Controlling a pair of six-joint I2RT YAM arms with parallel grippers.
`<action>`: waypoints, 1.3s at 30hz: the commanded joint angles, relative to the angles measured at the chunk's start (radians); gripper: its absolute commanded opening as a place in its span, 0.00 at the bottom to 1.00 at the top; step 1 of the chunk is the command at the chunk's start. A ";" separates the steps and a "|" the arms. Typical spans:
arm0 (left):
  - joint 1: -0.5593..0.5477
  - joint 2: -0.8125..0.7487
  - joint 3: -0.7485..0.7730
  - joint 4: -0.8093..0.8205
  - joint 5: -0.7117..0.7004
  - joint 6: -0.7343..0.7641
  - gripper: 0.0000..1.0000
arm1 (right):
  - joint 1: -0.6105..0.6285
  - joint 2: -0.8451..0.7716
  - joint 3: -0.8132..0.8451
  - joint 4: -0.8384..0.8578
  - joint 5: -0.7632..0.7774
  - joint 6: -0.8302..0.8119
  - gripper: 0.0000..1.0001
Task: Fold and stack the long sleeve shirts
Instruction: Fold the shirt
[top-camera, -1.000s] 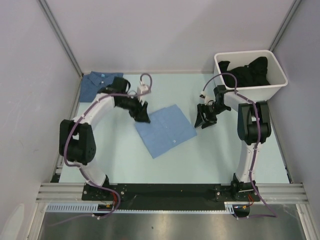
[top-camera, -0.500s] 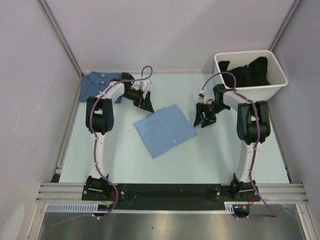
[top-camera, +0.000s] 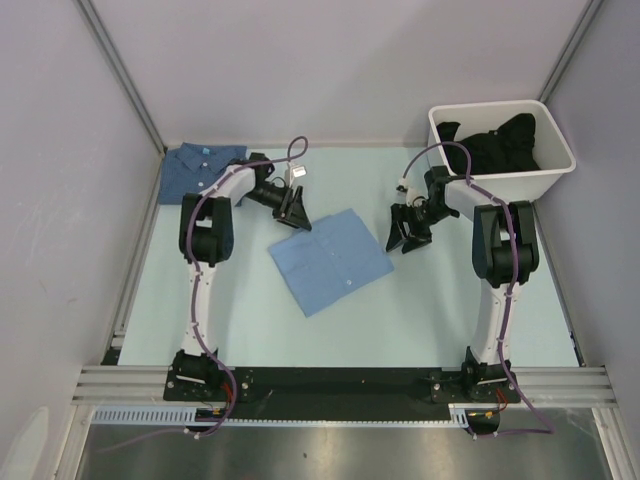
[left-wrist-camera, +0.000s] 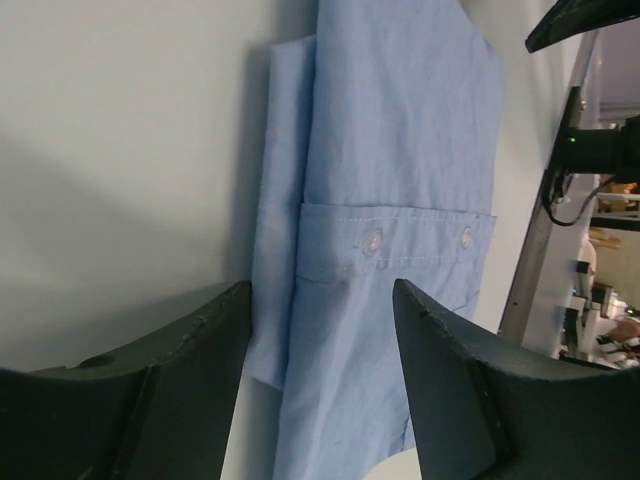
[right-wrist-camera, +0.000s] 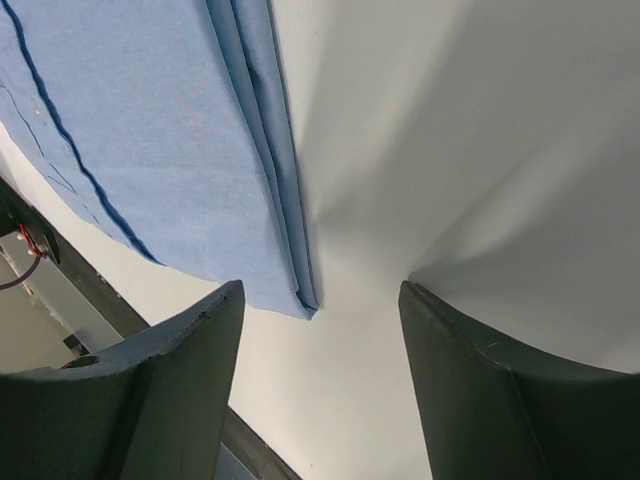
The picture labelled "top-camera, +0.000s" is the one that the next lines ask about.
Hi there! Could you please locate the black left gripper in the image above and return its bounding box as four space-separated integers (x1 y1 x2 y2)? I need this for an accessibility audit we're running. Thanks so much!
244 184 311 232

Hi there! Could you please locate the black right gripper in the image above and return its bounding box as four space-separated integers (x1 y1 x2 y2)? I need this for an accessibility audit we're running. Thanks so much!
386 201 456 254

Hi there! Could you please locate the light blue long sleeve shirt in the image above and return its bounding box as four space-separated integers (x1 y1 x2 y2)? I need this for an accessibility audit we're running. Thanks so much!
268 209 394 317

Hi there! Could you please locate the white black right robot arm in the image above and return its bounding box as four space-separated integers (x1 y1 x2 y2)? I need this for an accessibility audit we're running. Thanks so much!
385 167 539 402

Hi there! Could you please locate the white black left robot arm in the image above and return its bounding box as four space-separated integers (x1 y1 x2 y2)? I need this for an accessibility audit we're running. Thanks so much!
163 152 312 402

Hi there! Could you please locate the folded dark blue checked shirt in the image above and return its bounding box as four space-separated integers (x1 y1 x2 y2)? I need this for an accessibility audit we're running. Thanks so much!
158 142 247 205

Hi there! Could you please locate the black shirt in bin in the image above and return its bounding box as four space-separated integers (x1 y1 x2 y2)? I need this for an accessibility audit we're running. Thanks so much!
437 113 540 176

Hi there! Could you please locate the white plastic bin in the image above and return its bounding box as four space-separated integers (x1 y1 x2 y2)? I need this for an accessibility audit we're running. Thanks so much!
428 100 576 202

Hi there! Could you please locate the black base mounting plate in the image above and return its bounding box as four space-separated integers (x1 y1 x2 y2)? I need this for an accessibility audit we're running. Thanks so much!
163 365 522 422

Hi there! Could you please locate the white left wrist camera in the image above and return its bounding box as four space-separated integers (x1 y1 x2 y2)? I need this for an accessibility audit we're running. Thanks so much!
284 162 307 187

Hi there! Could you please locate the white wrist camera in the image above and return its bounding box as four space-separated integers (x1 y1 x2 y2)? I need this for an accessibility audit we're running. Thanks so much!
396 177 427 207
284 162 307 187

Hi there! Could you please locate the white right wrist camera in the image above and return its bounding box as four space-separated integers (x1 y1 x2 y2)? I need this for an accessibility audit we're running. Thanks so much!
396 177 427 207

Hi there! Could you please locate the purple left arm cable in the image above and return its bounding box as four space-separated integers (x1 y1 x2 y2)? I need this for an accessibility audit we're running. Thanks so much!
99 135 309 443

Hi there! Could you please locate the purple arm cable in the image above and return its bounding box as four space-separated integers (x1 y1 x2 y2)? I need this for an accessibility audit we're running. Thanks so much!
99 135 309 443
399 141 556 438

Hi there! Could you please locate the aluminium frame rail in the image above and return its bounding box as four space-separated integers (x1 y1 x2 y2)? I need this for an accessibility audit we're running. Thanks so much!
72 366 617 408

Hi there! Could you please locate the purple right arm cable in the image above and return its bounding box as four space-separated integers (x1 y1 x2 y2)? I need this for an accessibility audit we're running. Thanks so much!
399 141 556 438

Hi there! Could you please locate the white slotted cable duct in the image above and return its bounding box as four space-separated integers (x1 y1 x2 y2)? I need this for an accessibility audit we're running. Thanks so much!
91 406 468 428

